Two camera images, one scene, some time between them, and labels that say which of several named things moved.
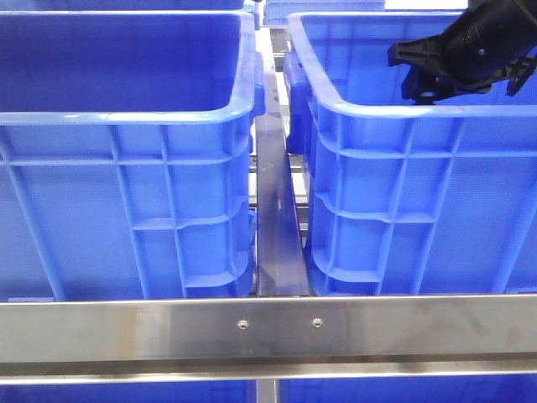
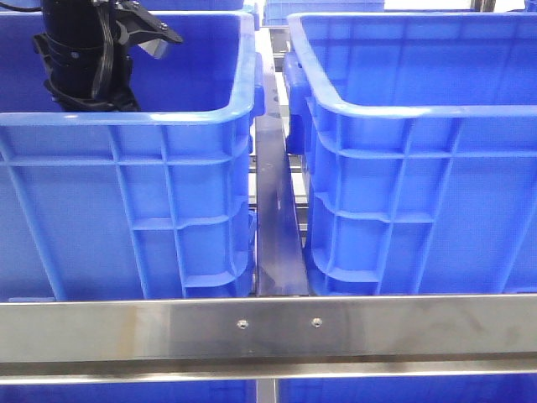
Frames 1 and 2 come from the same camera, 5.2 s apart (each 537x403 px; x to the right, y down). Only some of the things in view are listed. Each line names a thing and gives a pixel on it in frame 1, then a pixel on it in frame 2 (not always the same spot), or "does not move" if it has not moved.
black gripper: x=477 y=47 → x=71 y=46
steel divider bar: x=281 y=264 does not move
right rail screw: x=317 y=322 does not move
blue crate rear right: x=277 y=12 does not move
